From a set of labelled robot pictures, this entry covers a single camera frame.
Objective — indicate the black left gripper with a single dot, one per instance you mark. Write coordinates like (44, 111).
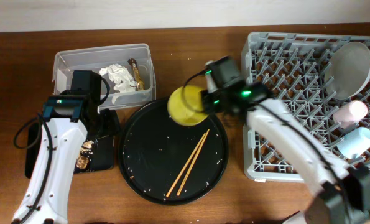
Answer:
(110, 122)

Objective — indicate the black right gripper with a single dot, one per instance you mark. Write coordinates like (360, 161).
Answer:
(208, 106)

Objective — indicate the yellow bowl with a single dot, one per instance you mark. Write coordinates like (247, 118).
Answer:
(184, 106)

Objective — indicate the gold coffee sachet wrapper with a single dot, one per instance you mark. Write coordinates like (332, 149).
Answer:
(140, 83)

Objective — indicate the food scraps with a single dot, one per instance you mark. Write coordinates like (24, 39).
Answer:
(84, 159)

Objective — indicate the wooden chopstick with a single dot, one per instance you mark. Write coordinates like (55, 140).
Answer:
(175, 181)
(191, 162)

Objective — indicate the round black serving tray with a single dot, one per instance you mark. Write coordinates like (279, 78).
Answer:
(153, 149)

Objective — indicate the pink cup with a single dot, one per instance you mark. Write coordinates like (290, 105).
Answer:
(351, 113)

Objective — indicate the grey ceramic plate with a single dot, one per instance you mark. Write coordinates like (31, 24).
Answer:
(349, 72)

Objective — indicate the blue cup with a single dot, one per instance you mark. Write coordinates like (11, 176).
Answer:
(355, 143)

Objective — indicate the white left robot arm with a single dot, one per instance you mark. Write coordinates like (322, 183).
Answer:
(72, 130)

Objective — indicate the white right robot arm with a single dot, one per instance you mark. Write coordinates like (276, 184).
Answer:
(341, 192)

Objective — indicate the clear plastic waste bin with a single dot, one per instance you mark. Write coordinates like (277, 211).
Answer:
(96, 58)

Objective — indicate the grey dishwasher rack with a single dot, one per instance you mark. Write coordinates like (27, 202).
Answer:
(293, 67)

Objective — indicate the crumpled white tissue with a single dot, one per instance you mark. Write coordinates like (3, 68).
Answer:
(120, 76)

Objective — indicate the black rectangular tray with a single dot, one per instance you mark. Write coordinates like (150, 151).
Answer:
(103, 149)

